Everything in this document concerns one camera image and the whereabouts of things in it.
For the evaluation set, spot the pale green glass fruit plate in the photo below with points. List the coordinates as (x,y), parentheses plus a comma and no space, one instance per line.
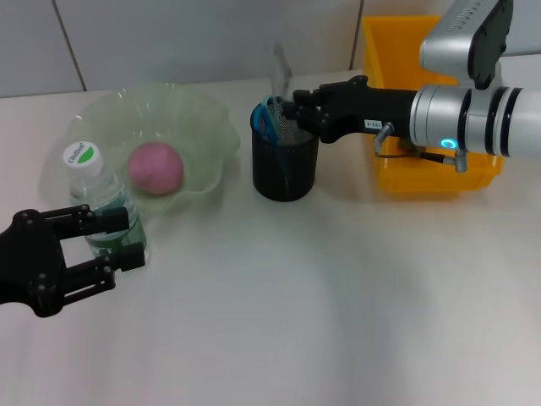
(190,122)

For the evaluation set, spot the blue scissors with sheath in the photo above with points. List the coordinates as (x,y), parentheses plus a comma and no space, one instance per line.
(264,122)

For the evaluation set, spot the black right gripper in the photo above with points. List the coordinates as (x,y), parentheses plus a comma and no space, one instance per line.
(363,110)

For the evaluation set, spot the clear plastic ruler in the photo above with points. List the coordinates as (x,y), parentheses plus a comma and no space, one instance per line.
(281,72)

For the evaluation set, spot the pink peach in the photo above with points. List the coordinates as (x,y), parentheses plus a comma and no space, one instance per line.
(155,168)

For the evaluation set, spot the clear water bottle green label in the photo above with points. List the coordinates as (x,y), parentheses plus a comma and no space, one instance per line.
(82,155)

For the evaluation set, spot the silver black wrist camera box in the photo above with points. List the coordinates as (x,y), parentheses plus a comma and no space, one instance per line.
(460,42)

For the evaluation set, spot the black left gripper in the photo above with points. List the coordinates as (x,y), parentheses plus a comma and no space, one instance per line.
(29,262)

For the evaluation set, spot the black mesh pen cup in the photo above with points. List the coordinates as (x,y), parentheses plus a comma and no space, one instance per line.
(285,177)

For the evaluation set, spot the yellow plastic bin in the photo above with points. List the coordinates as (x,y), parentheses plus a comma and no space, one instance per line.
(439,182)

